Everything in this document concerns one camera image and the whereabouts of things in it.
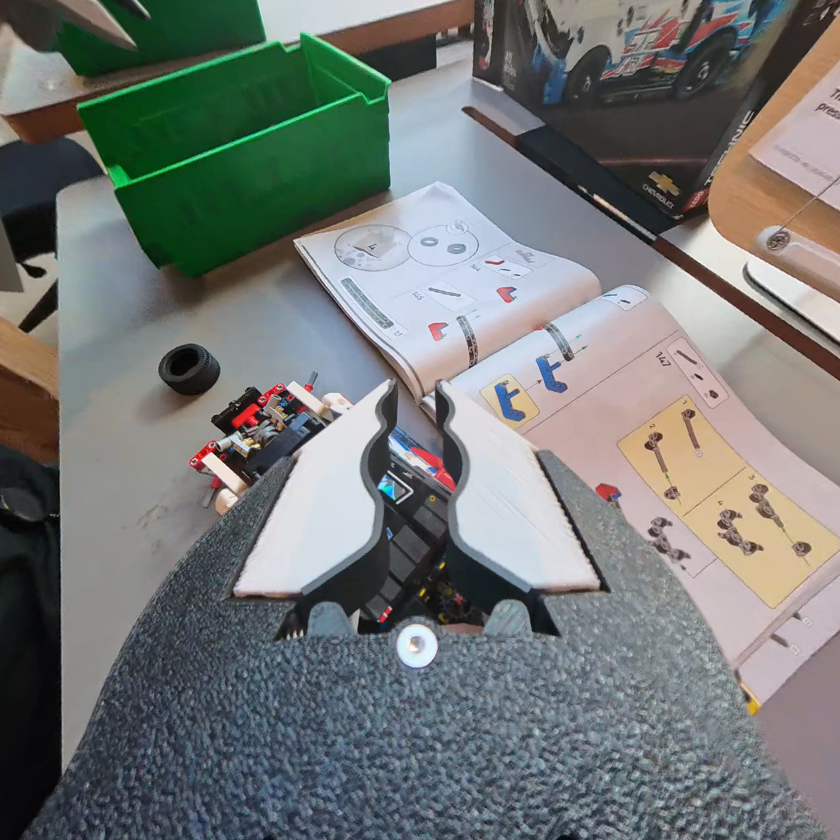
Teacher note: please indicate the black office chair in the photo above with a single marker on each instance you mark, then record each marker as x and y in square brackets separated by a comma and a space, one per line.
[39, 177]

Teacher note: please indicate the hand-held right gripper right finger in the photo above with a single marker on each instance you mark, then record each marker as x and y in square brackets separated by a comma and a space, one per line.
[512, 512]

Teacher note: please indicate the printed instruction sheet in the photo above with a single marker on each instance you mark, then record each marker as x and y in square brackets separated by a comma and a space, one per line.
[800, 138]

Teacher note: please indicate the open instruction booklet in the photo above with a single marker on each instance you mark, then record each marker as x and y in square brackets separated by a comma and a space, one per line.
[459, 275]

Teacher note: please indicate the wooden-edged table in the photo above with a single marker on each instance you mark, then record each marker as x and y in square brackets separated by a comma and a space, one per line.
[367, 16]

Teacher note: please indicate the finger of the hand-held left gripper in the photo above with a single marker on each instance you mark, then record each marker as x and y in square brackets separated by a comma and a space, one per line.
[134, 8]
[98, 19]

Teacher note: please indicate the adjoining white desk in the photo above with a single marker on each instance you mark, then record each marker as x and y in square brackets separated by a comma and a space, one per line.
[715, 282]

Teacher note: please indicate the black toy car box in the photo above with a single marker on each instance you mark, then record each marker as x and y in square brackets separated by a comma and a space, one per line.
[643, 131]

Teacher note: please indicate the black rubber tire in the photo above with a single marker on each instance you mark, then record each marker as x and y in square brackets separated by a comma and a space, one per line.
[189, 369]

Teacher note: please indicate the wooden document stand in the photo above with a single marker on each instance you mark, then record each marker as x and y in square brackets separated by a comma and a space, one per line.
[741, 197]

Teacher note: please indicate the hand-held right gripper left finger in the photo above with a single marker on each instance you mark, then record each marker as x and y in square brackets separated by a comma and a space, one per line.
[315, 518]

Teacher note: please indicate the toy brick race car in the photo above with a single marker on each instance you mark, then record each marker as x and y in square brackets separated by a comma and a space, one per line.
[262, 433]

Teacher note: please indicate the green plastic bin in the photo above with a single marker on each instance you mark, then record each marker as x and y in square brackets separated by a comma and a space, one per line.
[262, 197]
[197, 33]

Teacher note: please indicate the grey desk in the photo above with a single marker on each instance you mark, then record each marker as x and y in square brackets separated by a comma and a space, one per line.
[262, 315]

